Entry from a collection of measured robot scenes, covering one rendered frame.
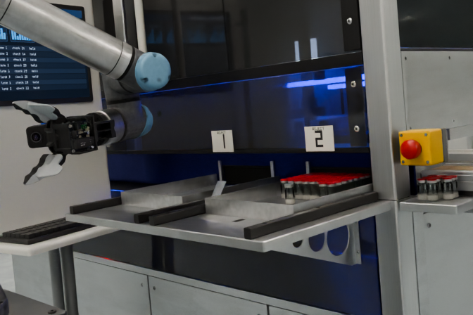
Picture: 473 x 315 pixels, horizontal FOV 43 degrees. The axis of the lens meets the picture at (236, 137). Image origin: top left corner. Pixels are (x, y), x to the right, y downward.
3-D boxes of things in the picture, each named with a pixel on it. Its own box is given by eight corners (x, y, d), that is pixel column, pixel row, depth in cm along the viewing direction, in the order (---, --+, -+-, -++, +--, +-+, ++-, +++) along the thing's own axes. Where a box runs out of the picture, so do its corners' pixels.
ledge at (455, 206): (431, 199, 138) (431, 191, 138) (487, 202, 128) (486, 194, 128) (399, 210, 128) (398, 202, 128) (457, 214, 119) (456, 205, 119)
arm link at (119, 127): (95, 109, 131) (100, 146, 132) (80, 112, 127) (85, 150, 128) (122, 107, 127) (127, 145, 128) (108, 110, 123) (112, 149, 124)
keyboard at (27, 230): (108, 212, 194) (108, 205, 194) (139, 214, 186) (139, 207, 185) (-4, 242, 161) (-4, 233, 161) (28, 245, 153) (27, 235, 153)
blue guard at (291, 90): (6, 151, 273) (2, 112, 272) (369, 147, 133) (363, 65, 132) (5, 152, 273) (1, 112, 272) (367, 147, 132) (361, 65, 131)
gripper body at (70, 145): (72, 116, 112) (114, 109, 123) (39, 118, 116) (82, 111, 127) (77, 157, 113) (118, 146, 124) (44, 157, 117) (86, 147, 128)
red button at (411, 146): (408, 157, 126) (407, 138, 125) (426, 157, 123) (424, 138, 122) (398, 159, 123) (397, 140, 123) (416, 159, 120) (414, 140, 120)
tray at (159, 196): (217, 185, 182) (215, 173, 182) (280, 188, 163) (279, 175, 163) (122, 204, 159) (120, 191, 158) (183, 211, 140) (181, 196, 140)
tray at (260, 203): (303, 189, 157) (302, 176, 157) (390, 194, 139) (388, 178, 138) (205, 213, 134) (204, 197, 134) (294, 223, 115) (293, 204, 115)
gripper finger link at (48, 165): (42, 183, 108) (67, 147, 114) (19, 183, 111) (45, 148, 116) (51, 195, 110) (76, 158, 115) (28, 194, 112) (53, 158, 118)
